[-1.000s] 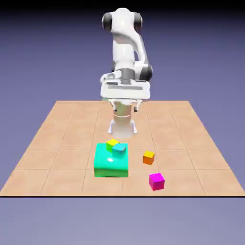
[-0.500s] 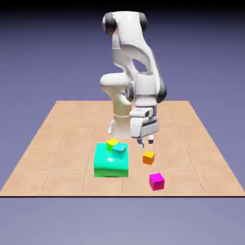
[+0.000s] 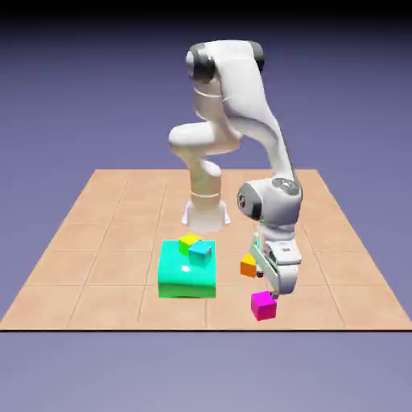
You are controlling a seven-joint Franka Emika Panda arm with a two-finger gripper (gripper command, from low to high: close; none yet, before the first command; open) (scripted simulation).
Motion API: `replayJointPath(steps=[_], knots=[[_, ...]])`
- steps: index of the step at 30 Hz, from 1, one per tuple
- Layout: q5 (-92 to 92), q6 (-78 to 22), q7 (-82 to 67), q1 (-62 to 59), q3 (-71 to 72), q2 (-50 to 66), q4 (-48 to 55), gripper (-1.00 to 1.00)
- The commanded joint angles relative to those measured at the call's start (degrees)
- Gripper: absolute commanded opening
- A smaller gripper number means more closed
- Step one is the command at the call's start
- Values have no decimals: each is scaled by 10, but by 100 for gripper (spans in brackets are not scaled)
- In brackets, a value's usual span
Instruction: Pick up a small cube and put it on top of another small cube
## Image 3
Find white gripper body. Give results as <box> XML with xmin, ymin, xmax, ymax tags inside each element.
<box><xmin>250</xmin><ymin>238</ymin><xmax>299</xmax><ymax>296</ymax></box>

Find small orange cube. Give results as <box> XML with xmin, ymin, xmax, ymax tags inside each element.
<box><xmin>240</xmin><ymin>253</ymin><xmax>258</xmax><ymax>278</ymax></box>

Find small magenta cube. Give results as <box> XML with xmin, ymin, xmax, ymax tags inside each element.
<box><xmin>250</xmin><ymin>290</ymin><xmax>278</xmax><ymax>322</ymax></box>

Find small cyan cube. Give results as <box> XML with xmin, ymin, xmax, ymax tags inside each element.
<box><xmin>187</xmin><ymin>241</ymin><xmax>213</xmax><ymax>269</ymax></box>

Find small yellow cube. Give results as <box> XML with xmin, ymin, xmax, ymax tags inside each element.
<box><xmin>178</xmin><ymin>233</ymin><xmax>203</xmax><ymax>258</ymax></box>

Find large green box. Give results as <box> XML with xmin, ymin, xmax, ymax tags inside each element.
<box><xmin>157</xmin><ymin>239</ymin><xmax>217</xmax><ymax>299</ymax></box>

